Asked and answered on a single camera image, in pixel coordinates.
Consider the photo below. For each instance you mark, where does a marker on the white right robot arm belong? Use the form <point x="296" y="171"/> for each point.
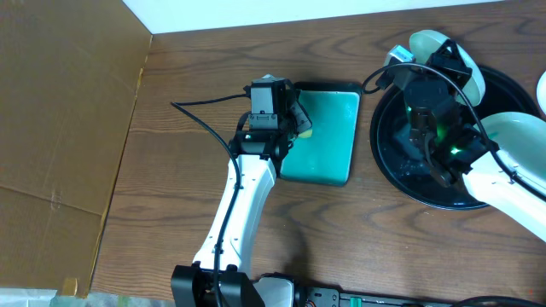
<point x="497" y="158"/>

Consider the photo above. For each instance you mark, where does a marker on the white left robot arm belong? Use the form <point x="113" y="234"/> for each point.
<point x="219" y="273"/>

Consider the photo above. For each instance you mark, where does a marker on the round black tray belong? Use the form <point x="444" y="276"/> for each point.
<point x="402" y="164"/>

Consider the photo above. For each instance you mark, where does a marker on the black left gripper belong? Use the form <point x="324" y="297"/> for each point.
<point x="296" y="113"/>

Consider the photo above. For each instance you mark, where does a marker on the brown cardboard panel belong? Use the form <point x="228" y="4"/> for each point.
<point x="70" y="72"/>

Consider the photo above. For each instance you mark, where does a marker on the white plate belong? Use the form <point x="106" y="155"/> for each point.
<point x="541" y="92"/>

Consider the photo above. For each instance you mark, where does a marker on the black rectangular water tray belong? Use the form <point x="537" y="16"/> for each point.
<point x="325" y="156"/>

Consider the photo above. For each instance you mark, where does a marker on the green yellow sponge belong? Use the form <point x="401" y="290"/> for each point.
<point x="305" y="134"/>

